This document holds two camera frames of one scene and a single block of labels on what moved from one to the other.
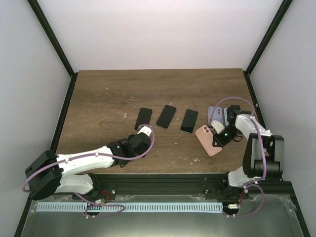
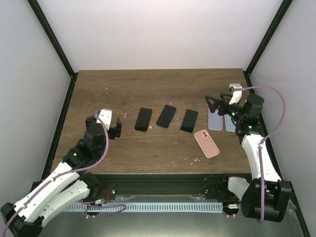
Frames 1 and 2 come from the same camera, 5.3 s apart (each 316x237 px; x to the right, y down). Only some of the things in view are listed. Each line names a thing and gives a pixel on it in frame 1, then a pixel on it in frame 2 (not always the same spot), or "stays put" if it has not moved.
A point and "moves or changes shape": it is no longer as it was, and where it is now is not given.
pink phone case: (206, 136) moves or changes shape
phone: (166, 116) stays put
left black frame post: (36, 8) stays put
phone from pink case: (143, 117) stays put
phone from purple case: (189, 121) stays put
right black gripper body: (231, 132) -> (223, 104)
